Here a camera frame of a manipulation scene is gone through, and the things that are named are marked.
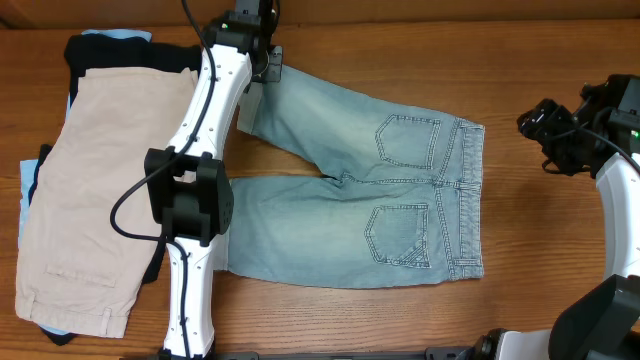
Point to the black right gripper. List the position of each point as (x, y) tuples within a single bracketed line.
[(542, 125)]

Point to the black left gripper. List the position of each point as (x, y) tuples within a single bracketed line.
[(273, 64)]

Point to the light blue denim shorts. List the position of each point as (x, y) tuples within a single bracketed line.
[(397, 201)]

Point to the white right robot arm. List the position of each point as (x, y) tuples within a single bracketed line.
[(601, 138)]

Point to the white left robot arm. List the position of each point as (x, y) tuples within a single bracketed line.
[(189, 190)]

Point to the black folded garment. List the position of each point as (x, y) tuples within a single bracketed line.
[(97, 51)]

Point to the light blue folded garment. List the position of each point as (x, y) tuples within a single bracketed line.
[(29, 170)]

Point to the beige folded shorts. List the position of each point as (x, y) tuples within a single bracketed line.
[(74, 272)]

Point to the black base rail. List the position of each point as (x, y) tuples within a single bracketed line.
[(350, 352)]

